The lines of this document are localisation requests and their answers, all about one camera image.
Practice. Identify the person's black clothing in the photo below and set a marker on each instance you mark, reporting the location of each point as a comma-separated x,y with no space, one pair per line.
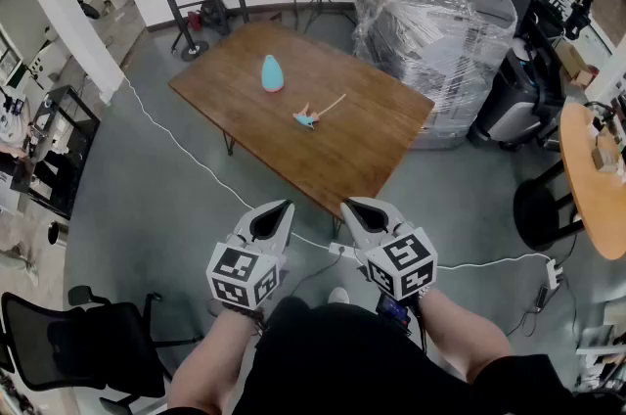
342,364

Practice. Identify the teal egg-shaped holder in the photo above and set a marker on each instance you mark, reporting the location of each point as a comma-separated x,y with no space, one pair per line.
272,73

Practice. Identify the pink and teal brush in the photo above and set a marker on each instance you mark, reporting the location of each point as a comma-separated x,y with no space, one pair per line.
305,117

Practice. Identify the person's right forearm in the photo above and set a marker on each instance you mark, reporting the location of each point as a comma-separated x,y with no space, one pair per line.
460,335

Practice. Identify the person's white shoe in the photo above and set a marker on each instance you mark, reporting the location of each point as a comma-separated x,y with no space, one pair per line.
338,295

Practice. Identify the black frame cabinet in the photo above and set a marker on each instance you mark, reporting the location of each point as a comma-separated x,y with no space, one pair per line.
63,149

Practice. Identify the black office chair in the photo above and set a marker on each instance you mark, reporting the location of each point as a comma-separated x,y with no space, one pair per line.
88,344

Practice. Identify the cardboard box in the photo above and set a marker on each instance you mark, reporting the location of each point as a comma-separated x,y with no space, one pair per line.
574,60

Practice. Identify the person's left forearm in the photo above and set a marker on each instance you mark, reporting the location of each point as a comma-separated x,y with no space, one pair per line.
210,364

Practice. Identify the black device with screen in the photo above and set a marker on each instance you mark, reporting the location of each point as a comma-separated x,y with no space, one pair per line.
393,309

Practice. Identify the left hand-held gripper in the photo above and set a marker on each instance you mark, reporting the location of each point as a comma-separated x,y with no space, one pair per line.
235,271

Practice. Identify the black metal table leg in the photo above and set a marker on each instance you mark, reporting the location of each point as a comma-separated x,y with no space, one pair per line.
229,144
335,227

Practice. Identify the round orange table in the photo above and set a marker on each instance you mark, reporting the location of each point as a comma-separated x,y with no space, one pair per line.
592,188

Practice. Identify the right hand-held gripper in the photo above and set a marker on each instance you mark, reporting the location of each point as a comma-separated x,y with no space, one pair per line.
406,263

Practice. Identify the red canister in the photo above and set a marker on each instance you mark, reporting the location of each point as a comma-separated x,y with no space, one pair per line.
194,20

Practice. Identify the metal bin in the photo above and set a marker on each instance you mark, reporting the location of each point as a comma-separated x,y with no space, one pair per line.
58,234

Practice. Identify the silver wristwatch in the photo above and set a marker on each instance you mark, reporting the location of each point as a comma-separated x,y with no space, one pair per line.
424,293

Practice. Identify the grey black machine base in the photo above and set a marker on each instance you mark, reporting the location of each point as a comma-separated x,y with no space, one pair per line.
513,100

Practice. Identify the plastic-wrapped machine stack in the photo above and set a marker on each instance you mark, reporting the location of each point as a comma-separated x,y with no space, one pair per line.
430,41

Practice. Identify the white power strip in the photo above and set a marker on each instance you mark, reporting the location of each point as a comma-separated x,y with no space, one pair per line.
553,273
344,249

